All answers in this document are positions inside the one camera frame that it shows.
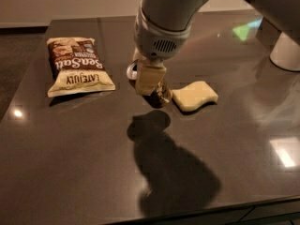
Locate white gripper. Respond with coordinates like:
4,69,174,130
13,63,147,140
132,7,191,96

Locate orange LaCroix soda can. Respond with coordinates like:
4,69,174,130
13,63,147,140
127,60,173,109

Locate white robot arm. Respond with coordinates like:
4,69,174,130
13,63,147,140
133,0,300,96

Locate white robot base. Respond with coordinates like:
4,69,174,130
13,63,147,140
270,32,300,72

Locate yellow wavy sponge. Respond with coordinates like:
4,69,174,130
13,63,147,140
172,81,218,113

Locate Late July chip bag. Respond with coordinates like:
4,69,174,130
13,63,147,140
47,37,115,98

